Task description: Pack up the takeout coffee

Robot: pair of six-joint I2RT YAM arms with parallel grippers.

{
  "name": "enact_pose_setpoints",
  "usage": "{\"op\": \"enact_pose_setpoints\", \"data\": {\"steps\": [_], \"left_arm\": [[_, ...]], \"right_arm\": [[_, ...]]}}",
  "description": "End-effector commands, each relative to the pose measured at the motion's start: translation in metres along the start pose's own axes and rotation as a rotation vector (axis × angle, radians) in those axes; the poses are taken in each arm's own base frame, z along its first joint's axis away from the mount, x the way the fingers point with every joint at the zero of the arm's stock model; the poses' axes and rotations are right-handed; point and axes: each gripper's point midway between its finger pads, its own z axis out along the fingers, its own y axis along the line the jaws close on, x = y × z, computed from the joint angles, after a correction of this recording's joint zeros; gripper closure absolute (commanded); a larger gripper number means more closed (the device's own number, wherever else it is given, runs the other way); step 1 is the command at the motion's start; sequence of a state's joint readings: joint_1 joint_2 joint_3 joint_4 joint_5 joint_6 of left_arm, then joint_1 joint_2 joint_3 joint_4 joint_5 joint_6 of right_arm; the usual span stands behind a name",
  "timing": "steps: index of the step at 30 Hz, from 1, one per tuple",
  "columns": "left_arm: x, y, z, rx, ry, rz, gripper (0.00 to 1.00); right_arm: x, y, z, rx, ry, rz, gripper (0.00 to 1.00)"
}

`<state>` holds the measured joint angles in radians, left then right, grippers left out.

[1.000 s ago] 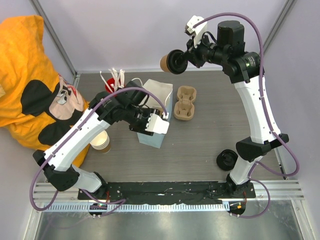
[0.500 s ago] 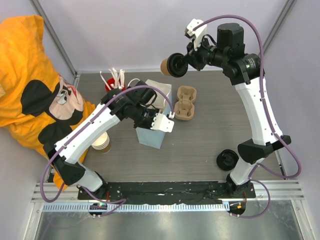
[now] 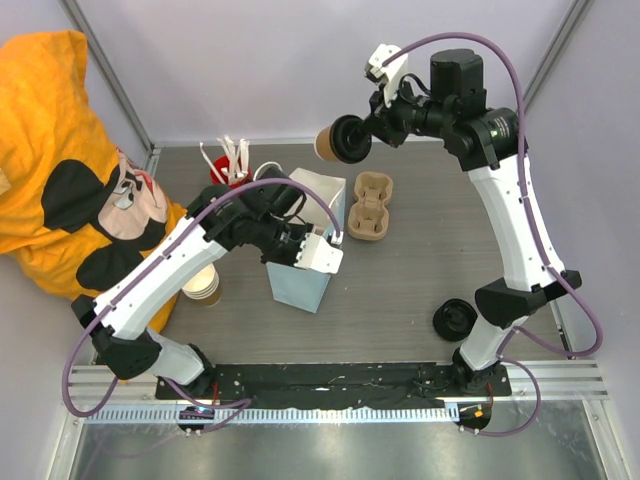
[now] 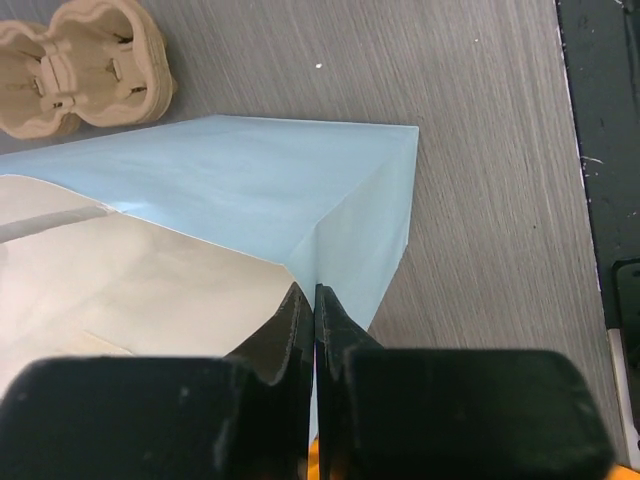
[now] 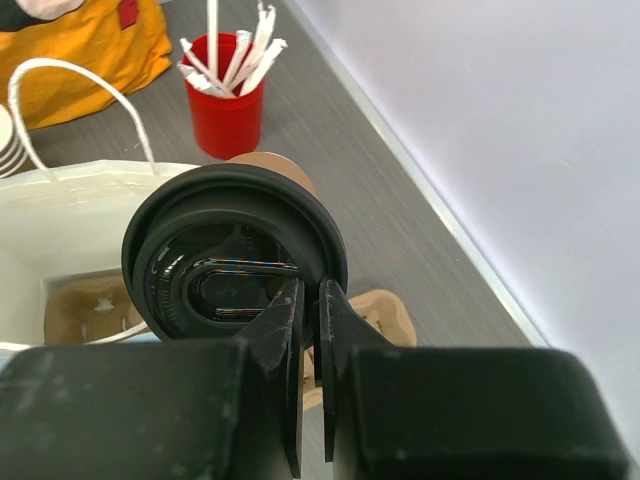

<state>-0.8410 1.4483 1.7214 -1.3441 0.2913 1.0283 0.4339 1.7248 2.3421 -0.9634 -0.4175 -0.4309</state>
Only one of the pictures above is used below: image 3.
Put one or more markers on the white slotted cable duct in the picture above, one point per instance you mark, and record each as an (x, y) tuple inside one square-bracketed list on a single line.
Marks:
[(187, 414)]

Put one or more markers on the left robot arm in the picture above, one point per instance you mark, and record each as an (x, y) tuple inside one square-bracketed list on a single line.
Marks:
[(217, 221)]

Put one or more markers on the paper cup stack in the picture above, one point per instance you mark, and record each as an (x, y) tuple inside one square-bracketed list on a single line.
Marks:
[(204, 287)]

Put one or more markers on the single black cup lid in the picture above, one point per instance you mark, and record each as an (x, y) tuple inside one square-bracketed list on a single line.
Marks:
[(349, 141)]

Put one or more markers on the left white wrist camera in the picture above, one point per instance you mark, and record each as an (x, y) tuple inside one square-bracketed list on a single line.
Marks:
[(317, 254)]

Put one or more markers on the black lid stack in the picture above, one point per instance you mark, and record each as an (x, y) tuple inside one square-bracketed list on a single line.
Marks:
[(453, 321)]

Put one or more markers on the brown cup carrier stack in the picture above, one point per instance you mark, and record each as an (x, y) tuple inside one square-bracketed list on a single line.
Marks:
[(368, 218)]

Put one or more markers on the single brown paper cup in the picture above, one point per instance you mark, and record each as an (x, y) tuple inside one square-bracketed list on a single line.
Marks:
[(323, 147)]

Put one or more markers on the light blue paper bag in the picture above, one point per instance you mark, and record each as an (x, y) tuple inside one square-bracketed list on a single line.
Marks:
[(304, 289)]

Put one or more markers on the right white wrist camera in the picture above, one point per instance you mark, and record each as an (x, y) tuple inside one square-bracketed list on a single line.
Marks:
[(385, 68)]

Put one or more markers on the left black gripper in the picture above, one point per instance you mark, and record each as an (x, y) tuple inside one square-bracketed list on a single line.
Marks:
[(291, 259)]

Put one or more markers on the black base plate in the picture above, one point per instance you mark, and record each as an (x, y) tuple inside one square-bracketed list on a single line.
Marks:
[(339, 386)]

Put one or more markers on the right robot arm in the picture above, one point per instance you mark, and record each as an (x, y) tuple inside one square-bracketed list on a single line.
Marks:
[(485, 142)]

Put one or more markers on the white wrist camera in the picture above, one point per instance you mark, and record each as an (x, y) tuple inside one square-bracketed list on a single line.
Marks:
[(385, 68), (317, 254)]

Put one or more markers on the orange cartoon cloth bag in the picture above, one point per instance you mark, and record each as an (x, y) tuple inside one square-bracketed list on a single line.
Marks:
[(76, 213)]

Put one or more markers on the red cup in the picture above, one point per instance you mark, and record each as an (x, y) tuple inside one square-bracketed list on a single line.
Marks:
[(221, 174)]

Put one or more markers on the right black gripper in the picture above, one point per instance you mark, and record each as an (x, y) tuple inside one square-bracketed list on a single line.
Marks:
[(380, 120)]

